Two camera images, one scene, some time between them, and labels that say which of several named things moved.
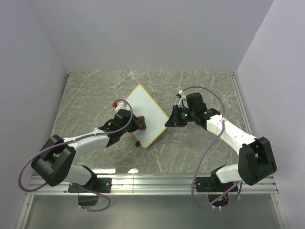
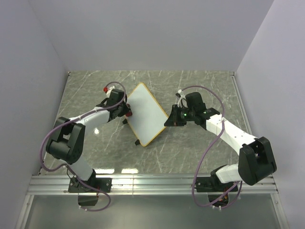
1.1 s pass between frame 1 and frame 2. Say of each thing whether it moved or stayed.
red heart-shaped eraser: moved
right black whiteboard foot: stayed
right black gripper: stayed
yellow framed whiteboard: stayed
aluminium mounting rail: stayed
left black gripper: moved
